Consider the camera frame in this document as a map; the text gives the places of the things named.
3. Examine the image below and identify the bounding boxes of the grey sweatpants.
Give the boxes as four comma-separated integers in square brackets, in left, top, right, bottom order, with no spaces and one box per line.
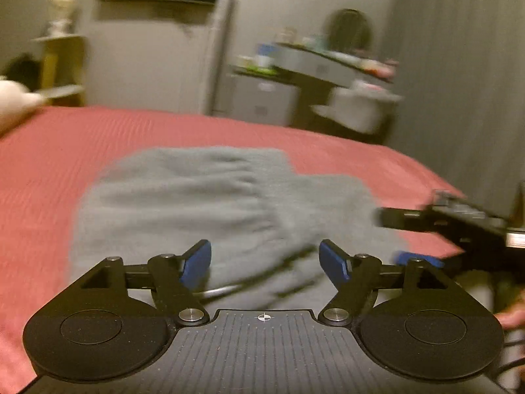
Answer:
[69,148,407,311]

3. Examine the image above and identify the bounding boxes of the person right hand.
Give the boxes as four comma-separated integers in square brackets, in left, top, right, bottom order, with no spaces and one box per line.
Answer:
[495,302,525,331]

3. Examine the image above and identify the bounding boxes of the pink ribbed bedspread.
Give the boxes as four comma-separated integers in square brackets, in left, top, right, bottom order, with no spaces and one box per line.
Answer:
[1,107,448,393]

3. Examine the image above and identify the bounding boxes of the dark desk with clutter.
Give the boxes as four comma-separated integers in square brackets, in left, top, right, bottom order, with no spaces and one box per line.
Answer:
[232,44,395,136]

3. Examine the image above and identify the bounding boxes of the grey drawer cabinet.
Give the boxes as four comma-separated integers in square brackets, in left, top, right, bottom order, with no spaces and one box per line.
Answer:
[228,74,300,126]

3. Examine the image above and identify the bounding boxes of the pink plush pillow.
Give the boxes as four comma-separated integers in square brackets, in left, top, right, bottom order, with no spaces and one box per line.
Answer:
[0,77,46,135]

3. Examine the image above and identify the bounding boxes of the yellow legged side table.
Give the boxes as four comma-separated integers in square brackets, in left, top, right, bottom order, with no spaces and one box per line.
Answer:
[32,34,85,107]

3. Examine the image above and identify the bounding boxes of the black bag on floor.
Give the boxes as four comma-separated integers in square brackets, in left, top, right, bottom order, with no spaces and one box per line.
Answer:
[1,54,41,92]

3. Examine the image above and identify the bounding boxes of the wrapped flower bouquet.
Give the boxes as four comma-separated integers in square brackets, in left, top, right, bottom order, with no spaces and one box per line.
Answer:
[45,0,80,36]

